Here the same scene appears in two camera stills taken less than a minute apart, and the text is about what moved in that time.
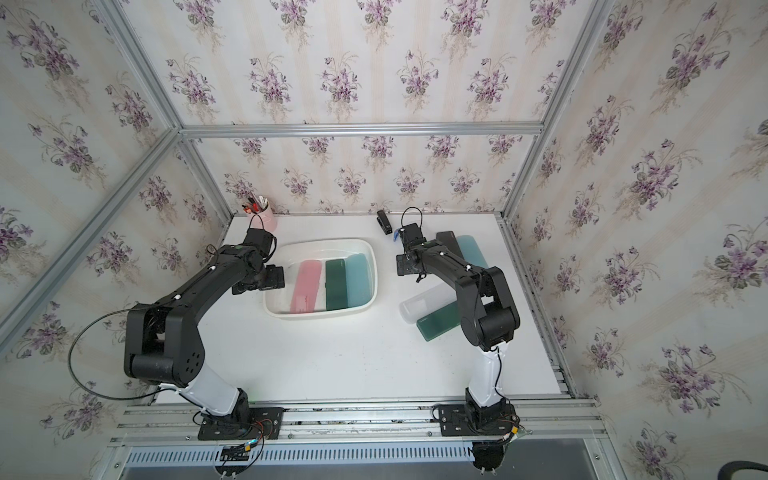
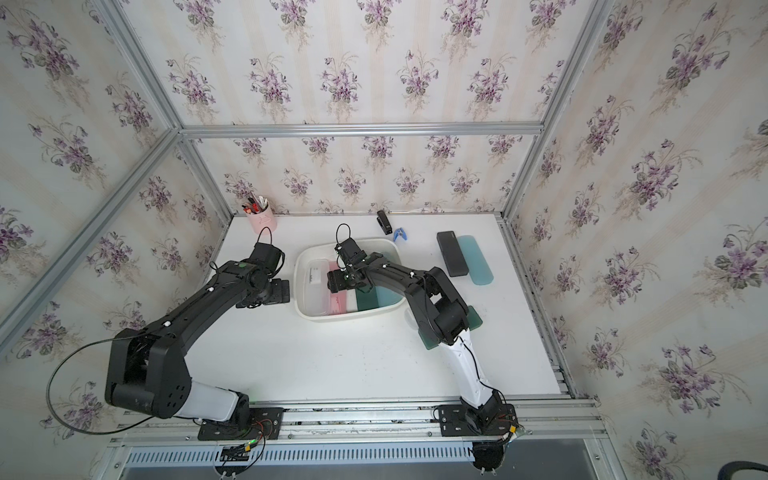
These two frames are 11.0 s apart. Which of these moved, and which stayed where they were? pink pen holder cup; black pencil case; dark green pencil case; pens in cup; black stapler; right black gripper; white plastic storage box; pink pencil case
Moved: dark green pencil case; right black gripper; white plastic storage box; pink pencil case
Stayed: pens in cup; pink pen holder cup; black stapler; black pencil case
